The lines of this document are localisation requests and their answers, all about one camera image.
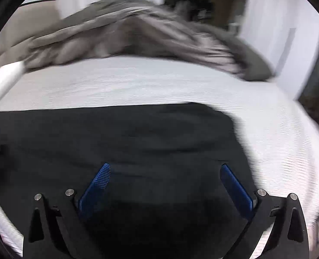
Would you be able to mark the white bed side rail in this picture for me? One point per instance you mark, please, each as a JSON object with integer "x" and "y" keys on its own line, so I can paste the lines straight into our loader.
{"x": 5, "y": 78}

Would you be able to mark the white textured bed sheet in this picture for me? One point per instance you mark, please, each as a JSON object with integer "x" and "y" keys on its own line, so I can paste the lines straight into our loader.
{"x": 137, "y": 83}

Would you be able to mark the black pants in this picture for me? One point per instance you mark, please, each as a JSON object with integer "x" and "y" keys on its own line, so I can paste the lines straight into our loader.
{"x": 137, "y": 145}

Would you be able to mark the grey crumpled duvet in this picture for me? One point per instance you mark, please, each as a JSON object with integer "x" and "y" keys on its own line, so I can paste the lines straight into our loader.
{"x": 154, "y": 29}

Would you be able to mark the white curtain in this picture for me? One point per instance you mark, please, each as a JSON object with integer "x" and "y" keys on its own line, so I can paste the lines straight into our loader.
{"x": 278, "y": 19}

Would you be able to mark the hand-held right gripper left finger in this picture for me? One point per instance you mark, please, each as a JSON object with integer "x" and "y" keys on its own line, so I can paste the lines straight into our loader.
{"x": 96, "y": 187}

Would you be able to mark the beige padded headboard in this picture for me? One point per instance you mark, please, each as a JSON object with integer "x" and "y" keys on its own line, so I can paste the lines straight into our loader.
{"x": 27, "y": 24}

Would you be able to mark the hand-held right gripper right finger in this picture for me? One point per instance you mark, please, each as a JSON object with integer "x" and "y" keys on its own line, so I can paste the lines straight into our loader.
{"x": 236, "y": 190}

